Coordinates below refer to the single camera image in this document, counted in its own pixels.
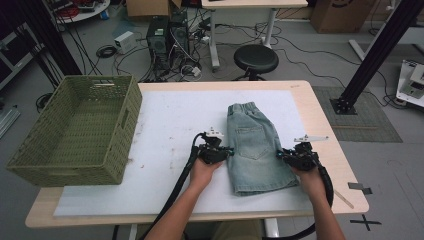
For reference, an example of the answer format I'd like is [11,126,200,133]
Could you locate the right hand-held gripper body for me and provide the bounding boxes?
[285,133,330,172]

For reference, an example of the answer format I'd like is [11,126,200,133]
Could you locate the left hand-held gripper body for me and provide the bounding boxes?
[197,126,228,165]

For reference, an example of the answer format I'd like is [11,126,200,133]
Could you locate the light blue denim shorts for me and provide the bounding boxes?
[226,101,300,197]

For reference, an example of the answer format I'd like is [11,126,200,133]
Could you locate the green woven basket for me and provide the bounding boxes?
[5,74,144,188]

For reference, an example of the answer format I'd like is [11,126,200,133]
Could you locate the person's left hand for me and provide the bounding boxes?
[188,157,225,195]

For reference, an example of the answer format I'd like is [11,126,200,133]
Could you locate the person's right hand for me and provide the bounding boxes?
[291,164,327,202]

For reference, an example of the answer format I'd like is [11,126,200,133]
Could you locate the light wooden table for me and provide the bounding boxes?
[25,80,370,229]

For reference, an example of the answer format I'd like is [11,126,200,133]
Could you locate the thin wooden stick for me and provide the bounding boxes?
[333,188,355,210]

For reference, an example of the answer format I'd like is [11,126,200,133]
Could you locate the white foam mat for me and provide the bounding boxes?
[53,89,314,218]

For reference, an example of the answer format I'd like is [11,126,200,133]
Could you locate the black tape strip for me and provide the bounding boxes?
[347,181,373,196]

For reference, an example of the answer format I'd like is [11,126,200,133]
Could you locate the grey floor mat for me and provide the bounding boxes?
[312,85,404,144]

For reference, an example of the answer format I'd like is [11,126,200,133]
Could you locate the person's khaki trousers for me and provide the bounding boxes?
[134,219,263,240]

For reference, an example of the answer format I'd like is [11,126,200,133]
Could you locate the black tape cross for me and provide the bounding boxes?
[349,213,383,232]

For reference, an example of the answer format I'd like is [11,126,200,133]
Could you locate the black round stool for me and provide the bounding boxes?
[233,44,280,82]

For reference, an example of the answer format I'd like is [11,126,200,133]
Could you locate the open-sided computer tower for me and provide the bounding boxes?
[169,7,192,66]

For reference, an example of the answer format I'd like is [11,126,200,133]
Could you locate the black computer tower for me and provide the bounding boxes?
[146,15,172,79]

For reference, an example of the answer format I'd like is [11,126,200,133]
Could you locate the white machine housing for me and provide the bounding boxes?
[395,59,424,109]

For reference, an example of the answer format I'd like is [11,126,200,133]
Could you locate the white box device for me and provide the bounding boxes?
[113,30,138,55]

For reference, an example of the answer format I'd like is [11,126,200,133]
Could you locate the large cardboard box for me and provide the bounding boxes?
[310,0,377,34]

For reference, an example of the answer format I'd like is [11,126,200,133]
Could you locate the white-legged wooden desk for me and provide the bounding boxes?
[200,0,309,73]

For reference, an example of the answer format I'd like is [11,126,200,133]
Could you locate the small cardboard box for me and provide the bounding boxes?
[125,0,183,19]

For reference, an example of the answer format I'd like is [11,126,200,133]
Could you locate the round white table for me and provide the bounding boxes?
[45,0,111,25]

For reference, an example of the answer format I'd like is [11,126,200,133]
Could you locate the silver metal rails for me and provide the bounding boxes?
[0,105,21,140]

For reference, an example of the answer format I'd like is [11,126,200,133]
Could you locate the grey metal rack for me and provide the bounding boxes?
[0,22,45,92]

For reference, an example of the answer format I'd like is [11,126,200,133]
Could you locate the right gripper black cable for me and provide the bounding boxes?
[262,164,336,240]

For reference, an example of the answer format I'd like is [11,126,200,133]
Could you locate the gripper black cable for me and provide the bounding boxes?
[137,131,207,240]
[262,164,336,240]

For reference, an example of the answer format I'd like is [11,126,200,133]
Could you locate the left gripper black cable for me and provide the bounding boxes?
[137,131,207,240]

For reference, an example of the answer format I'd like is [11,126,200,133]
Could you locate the black metal frame post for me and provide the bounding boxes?
[329,0,424,116]
[18,0,84,77]

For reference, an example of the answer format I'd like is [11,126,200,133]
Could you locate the small coiled black cable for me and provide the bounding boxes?
[95,44,119,60]

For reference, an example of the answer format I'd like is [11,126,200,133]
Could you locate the large coiled black cable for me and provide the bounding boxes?
[35,91,55,114]

